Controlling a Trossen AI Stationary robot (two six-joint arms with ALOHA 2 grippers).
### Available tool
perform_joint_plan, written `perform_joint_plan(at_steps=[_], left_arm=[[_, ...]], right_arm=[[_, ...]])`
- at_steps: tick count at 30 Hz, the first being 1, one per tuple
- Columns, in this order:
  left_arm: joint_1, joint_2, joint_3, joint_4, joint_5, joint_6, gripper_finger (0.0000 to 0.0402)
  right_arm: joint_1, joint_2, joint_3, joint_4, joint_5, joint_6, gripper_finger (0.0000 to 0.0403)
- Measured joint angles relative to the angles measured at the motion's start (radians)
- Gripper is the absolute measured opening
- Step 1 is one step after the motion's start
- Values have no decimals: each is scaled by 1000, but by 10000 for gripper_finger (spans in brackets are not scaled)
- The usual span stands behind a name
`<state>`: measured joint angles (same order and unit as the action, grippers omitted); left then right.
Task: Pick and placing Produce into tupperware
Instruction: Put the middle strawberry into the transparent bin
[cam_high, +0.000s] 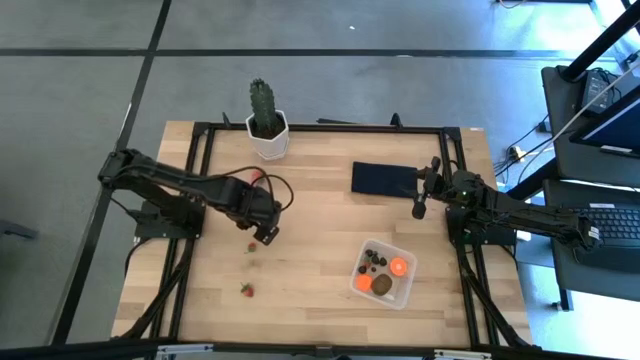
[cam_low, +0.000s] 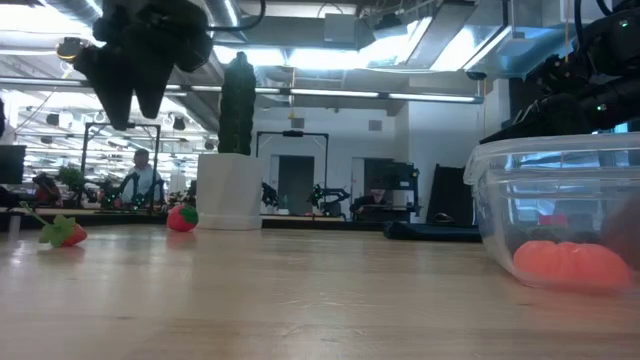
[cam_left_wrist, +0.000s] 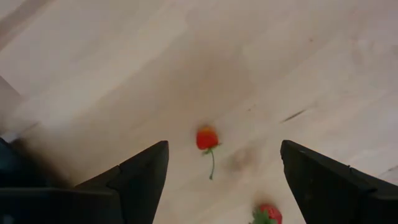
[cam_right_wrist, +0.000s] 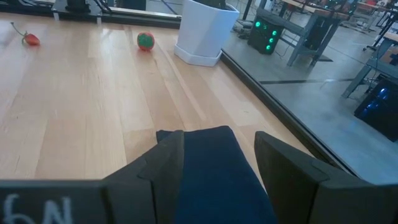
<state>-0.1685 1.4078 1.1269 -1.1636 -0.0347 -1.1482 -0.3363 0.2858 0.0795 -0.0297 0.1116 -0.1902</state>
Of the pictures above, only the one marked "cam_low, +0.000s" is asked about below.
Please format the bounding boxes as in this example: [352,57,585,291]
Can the black rig frame with bar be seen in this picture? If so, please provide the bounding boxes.
[79,121,162,214]

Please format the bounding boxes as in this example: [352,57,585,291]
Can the person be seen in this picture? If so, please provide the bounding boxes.
[349,188,396,217]
[119,148,164,207]
[32,172,64,209]

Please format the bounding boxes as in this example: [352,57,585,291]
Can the grey ceiling box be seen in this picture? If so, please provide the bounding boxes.
[323,13,359,44]

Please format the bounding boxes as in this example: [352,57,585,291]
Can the long ceiling light strip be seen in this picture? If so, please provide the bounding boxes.
[164,82,484,105]

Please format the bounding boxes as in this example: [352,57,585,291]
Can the background wooden table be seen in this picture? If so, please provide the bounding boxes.
[0,206,169,226]
[260,213,386,231]

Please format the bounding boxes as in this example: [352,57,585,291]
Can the tall dark green cactus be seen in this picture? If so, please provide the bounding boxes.
[218,51,258,156]

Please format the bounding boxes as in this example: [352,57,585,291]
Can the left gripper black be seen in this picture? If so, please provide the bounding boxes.
[73,0,214,132]

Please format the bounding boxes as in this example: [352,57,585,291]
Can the orange tomato toy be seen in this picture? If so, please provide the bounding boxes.
[512,240,634,290]

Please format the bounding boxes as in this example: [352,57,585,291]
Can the clear plastic tupperware container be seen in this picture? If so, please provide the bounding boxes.
[462,131,640,297]

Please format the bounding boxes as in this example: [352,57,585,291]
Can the round red toy strawberry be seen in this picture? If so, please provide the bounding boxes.
[166,203,200,234]

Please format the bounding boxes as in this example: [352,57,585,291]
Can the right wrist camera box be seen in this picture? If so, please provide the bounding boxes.
[524,53,584,101]

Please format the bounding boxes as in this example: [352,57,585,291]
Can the green potted plant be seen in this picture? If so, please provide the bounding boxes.
[55,166,87,194]

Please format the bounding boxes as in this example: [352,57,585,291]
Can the black rig frame with camera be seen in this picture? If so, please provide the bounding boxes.
[256,130,330,217]

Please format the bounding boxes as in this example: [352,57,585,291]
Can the black standing panel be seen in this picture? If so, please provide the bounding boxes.
[430,163,476,229]

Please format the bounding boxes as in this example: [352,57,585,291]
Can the black right camera cable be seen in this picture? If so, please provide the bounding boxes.
[572,0,616,56]

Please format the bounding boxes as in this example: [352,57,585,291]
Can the black camera cable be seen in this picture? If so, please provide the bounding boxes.
[572,0,616,56]
[206,0,267,34]

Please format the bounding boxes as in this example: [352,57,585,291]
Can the black computer monitor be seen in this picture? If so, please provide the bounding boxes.
[0,144,27,185]

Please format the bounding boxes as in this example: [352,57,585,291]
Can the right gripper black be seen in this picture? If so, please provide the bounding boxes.
[478,76,640,146]

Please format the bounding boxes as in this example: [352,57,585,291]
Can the black left camera cable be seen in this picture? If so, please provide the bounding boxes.
[206,0,267,34]

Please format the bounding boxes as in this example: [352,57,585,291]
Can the dark blue mat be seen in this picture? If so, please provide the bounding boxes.
[382,220,484,245]

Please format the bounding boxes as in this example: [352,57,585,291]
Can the white plastic pot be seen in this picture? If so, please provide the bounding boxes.
[196,153,266,231]

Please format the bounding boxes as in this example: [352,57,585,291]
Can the black equipment cart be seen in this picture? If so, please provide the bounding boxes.
[359,159,422,222]

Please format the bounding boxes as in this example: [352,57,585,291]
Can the red toy strawberry with leaves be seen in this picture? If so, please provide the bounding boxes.
[18,201,89,250]

